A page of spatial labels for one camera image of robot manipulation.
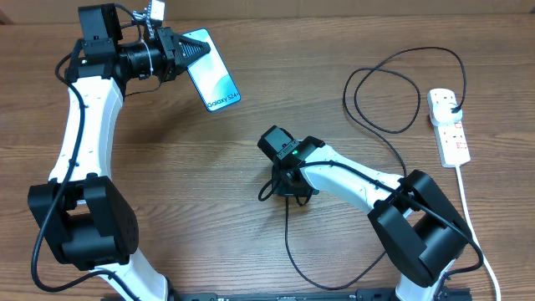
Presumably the blue Galaxy smartphone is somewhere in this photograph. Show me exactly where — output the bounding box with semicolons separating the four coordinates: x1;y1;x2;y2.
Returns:
185;28;241;112

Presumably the white charger plug adapter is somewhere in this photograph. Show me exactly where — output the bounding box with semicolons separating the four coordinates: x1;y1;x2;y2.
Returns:
430;102;463;126

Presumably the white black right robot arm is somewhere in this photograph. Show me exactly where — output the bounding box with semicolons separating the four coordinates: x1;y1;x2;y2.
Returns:
257;125;475;300

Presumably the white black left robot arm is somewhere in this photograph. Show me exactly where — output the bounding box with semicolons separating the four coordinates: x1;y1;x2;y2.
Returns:
28;1;211;300

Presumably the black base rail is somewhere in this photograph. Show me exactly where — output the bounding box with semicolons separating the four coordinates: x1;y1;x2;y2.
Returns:
99;286;473;301

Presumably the white power strip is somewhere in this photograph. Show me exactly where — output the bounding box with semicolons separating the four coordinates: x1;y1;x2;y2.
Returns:
426;87;471;169

